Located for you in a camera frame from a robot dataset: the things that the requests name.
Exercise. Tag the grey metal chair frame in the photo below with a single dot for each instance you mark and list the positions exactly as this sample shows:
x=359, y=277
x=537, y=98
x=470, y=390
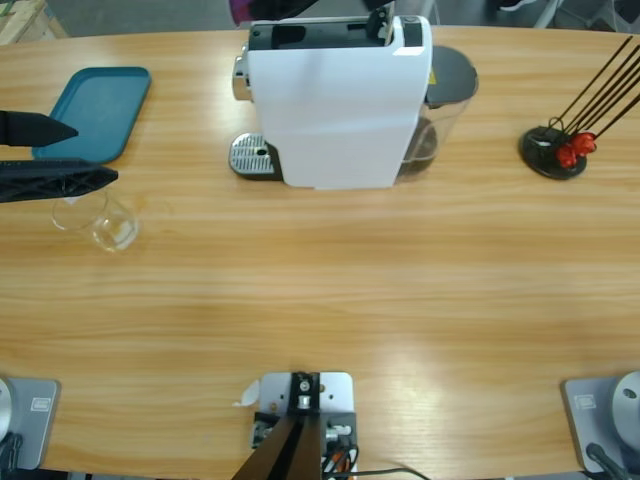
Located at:
x=545, y=15

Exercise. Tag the grey camera mount plate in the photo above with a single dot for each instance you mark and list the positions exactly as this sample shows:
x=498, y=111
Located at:
x=336, y=395

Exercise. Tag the teal plastic tray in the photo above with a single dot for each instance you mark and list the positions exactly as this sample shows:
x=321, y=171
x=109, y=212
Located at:
x=100, y=100

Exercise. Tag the yellow warning sticker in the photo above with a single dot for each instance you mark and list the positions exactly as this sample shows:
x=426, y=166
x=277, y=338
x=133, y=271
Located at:
x=432, y=77

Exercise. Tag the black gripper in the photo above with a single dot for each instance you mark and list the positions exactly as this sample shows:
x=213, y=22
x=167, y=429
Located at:
x=377, y=4

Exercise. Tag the black white sneaker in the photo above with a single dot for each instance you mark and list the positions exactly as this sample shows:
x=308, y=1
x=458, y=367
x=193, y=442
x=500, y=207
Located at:
x=515, y=4

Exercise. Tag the white paper tag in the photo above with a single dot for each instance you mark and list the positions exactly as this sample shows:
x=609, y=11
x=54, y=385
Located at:
x=248, y=395

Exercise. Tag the black capsule holder with rods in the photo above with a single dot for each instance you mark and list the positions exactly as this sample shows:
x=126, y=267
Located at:
x=542, y=155

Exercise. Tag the silver machine lever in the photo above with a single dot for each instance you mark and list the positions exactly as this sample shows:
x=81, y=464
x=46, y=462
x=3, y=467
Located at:
x=380, y=27

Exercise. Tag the white capsule coffee machine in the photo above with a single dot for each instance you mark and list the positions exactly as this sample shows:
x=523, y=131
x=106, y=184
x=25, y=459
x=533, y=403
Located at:
x=335, y=110

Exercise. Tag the metal drip tray grille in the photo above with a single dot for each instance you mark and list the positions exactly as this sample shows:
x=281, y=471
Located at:
x=250, y=152

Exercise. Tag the red coffee capsule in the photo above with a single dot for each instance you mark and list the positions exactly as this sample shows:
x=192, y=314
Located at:
x=584, y=143
x=566, y=157

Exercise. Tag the wooden crate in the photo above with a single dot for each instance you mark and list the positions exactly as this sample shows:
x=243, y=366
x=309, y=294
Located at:
x=20, y=20

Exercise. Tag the clear drinking glass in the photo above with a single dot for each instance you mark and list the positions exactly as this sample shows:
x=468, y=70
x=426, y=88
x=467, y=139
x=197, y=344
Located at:
x=115, y=230

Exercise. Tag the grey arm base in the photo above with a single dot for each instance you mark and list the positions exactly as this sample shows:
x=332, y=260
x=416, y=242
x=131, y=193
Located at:
x=35, y=425
x=590, y=420

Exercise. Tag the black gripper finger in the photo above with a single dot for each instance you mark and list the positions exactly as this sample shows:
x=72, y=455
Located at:
x=45, y=179
x=30, y=129

